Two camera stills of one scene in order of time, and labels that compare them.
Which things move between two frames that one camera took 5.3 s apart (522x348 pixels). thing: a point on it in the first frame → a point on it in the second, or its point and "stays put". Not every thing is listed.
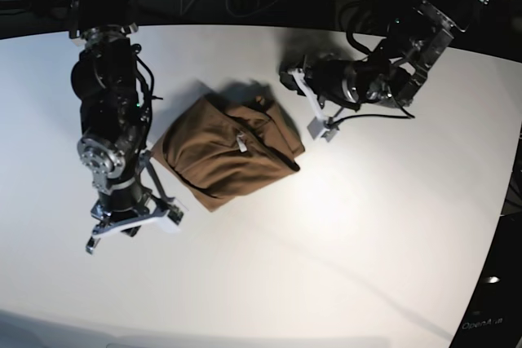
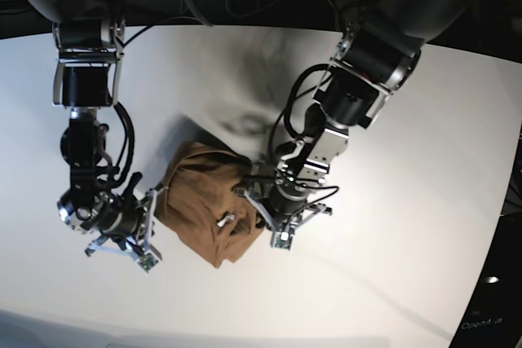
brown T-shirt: x=225 y=154 → x=203 y=201
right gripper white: x=168 y=213 → x=148 y=234
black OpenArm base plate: x=493 y=318 stays put
